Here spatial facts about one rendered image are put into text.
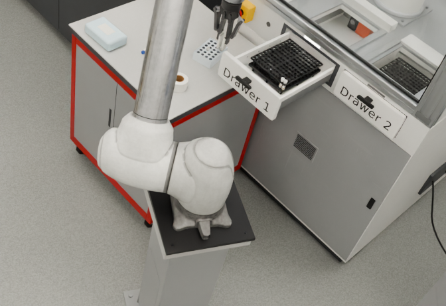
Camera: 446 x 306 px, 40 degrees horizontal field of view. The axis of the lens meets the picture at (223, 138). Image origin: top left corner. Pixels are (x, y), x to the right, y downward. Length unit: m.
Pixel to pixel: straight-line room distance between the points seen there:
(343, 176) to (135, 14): 1.09
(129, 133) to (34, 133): 1.45
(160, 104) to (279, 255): 1.33
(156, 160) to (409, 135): 0.98
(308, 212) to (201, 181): 1.19
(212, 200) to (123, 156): 0.28
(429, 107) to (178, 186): 0.93
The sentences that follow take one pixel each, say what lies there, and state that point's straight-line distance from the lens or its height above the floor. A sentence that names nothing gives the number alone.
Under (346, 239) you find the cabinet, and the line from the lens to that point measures 2.78.
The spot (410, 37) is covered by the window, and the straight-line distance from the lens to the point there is 2.18.
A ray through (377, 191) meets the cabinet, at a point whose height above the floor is 0.55.
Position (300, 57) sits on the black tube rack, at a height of 0.90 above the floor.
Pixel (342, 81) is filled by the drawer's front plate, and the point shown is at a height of 0.89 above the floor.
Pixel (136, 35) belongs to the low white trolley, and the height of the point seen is 0.76.
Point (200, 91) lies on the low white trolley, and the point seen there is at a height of 0.76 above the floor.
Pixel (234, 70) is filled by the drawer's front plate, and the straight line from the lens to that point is 2.24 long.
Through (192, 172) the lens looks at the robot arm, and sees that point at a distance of 1.72.
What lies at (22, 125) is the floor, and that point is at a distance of 3.19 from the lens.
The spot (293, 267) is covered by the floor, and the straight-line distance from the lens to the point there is 2.85.
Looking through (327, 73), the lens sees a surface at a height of 0.89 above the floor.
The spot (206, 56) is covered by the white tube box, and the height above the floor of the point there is 0.79.
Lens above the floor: 2.32
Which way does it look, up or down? 46 degrees down
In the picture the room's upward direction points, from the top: 16 degrees clockwise
